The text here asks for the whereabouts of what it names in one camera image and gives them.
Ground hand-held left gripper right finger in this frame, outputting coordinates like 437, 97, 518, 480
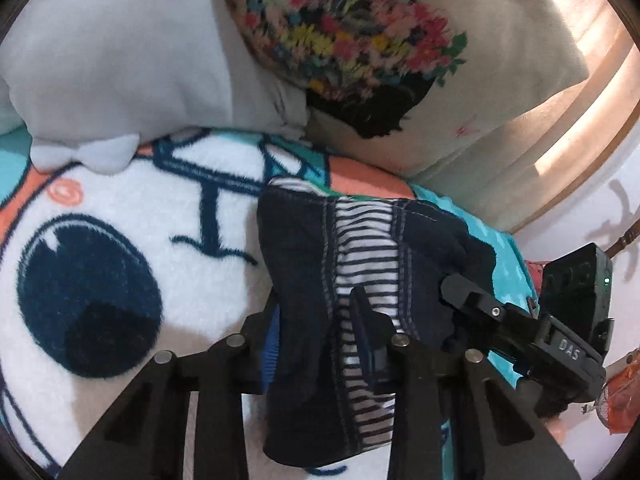
350, 285, 581, 480

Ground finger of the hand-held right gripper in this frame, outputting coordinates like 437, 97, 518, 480
487, 332, 533, 378
440, 274, 541, 346

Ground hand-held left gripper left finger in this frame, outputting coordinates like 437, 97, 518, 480
60, 305, 281, 480

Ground navy striped pants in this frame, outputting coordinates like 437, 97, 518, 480
256, 177, 501, 466

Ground red cloth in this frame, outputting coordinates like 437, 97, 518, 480
524, 260, 545, 303

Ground orange mesh item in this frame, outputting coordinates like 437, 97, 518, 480
597, 345, 640, 436

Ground brown wooden stick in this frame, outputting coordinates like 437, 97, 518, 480
600, 220, 640, 257

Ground cartoon printed blanket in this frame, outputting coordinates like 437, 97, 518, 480
0, 127, 538, 480

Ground floral printed cushion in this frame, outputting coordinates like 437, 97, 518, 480
217, 0, 591, 188

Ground grey plush pillow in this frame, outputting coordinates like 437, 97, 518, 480
0, 0, 311, 176

